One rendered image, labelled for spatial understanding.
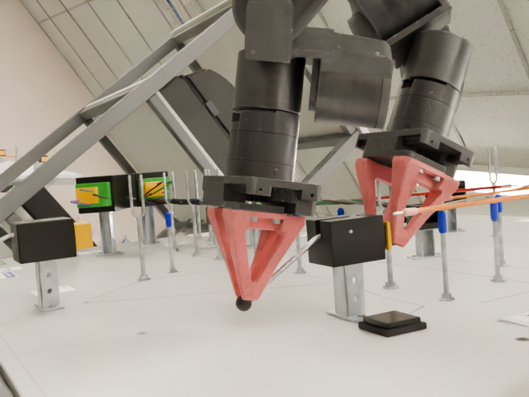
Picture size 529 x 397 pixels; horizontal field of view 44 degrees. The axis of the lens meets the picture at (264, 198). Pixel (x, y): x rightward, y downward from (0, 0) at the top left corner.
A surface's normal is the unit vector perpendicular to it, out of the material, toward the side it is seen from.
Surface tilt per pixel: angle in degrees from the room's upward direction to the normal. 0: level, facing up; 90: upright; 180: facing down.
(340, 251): 92
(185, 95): 90
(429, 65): 114
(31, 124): 90
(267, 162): 106
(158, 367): 54
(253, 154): 118
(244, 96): 132
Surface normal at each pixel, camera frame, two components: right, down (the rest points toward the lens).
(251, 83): -0.52, -0.06
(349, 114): -0.11, 0.73
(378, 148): -0.83, -0.32
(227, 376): -0.07, -1.00
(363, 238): 0.45, 0.01
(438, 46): -0.22, -0.19
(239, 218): 0.37, 0.39
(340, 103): -0.10, 0.48
